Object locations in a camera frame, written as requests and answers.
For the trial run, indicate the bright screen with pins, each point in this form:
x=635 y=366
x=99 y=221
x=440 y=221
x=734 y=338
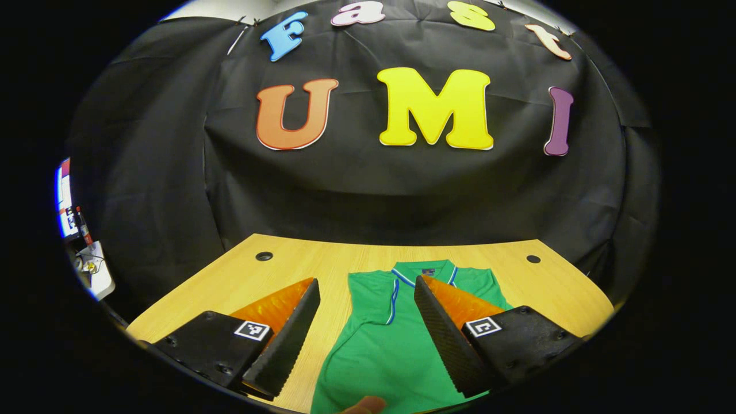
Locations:
x=64 y=201

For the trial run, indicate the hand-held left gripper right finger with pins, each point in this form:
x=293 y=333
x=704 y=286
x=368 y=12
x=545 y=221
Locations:
x=443 y=339

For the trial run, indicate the green polo T-shirt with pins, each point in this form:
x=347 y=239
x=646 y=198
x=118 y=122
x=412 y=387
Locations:
x=391 y=345

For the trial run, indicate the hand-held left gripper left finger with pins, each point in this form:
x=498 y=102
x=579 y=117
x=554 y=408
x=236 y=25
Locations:
x=287 y=345

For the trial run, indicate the black backdrop cloth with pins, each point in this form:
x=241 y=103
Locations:
x=374 y=190

